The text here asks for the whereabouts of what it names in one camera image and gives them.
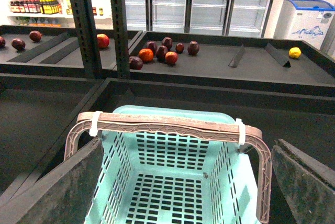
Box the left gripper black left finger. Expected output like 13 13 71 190
1 139 103 223

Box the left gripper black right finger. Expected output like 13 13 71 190
272 139 334 223

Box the turquoise plastic shopping basket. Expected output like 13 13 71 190
84 105 265 224

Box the brown basket handle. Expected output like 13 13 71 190
64 106 272 223

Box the black near left display tray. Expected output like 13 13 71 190
1 74 103 205

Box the black far right display tray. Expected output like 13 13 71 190
129 31 334 97

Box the yellow lemon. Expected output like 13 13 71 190
288 47 302 59

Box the black triangular tray divider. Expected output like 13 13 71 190
265 43 291 68

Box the black flat tray divider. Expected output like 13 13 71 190
228 45 245 68

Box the dark fruit front of pile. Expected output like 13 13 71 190
129 56 143 70

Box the dark red fruit left tray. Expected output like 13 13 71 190
11 38 26 51

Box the dark red fruit far left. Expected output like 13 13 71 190
29 30 43 42

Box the dark red fruit left edge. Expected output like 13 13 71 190
0 37 6 49

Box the white blue chest freezer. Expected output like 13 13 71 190
273 0 334 49

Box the dark fruit pile centre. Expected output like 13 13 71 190
155 46 168 62

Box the dark fruit pile back left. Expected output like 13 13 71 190
146 41 157 55

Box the red orange fruit in pile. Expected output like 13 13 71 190
165 51 178 65

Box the dark fruit pile right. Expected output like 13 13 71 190
187 41 199 56

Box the small dark red fruit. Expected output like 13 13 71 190
175 43 185 54

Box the glass door refrigerator row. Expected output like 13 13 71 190
126 0 273 37

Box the white shelf with bottles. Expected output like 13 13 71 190
1 0 113 29

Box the red apple behind post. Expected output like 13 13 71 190
97 33 109 49

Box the dark perforated metal post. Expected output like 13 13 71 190
70 0 102 79

